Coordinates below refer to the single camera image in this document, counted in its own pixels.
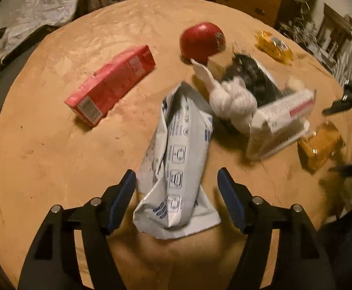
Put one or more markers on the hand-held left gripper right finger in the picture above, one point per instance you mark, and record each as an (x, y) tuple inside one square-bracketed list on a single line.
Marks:
[(231, 202)]

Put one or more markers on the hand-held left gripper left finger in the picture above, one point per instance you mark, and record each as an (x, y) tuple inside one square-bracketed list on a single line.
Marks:
[(118, 205)]

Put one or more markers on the yellow wrapper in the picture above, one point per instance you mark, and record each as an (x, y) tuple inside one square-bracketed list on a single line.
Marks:
[(318, 145)]

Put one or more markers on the white printed plastic bag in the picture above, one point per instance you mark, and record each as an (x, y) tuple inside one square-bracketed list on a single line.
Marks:
[(179, 145)]

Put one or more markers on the black snack packet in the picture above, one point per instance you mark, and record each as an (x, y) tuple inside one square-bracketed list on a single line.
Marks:
[(254, 75)]

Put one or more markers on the white tissue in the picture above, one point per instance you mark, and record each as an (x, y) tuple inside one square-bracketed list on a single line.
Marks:
[(233, 99)]

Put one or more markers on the white box with red stripe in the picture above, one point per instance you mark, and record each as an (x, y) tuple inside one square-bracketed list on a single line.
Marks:
[(272, 120)]

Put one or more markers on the tangled dried plant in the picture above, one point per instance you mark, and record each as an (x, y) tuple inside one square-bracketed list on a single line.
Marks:
[(300, 24)]

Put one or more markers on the yellow snack packet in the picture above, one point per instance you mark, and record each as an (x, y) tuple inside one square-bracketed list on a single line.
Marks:
[(272, 46)]

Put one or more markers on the red carton box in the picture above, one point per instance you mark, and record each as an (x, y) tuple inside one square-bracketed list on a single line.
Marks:
[(112, 81)]

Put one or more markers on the red round ball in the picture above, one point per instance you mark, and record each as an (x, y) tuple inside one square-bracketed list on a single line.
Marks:
[(200, 40)]

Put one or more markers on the white plastic sheet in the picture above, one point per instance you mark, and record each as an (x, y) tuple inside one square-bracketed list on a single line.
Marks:
[(42, 12)]

